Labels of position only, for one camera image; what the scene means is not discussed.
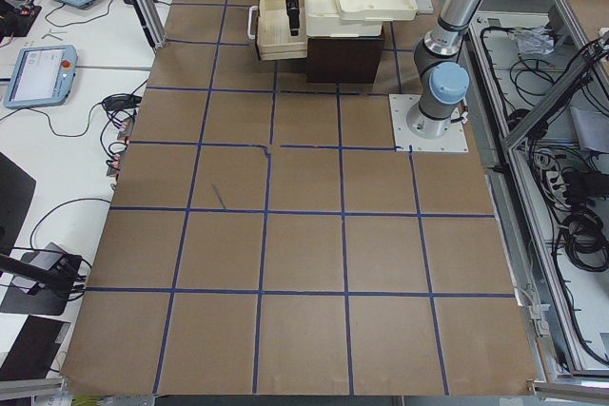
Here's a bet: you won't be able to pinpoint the light wooden drawer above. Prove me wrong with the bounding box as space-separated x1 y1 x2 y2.
256 0 307 61

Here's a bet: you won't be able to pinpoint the cream plastic organizer box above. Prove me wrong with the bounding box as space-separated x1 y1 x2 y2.
304 0 383 38

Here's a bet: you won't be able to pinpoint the dark brown wooden cabinet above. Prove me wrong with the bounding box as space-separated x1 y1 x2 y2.
305 31 385 84

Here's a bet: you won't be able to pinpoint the black power adapter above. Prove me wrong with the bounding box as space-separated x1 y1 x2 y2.
102 93 142 111

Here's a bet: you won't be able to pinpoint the blue teach pendant near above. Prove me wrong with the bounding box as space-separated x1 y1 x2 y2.
3 45 78 109

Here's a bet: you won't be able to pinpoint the white drawer handle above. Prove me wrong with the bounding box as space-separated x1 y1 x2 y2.
246 5 259 40

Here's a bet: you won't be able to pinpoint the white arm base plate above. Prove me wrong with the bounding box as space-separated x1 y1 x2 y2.
389 94 468 154

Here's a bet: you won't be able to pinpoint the black coiled cables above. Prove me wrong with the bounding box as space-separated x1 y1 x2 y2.
527 139 609 274

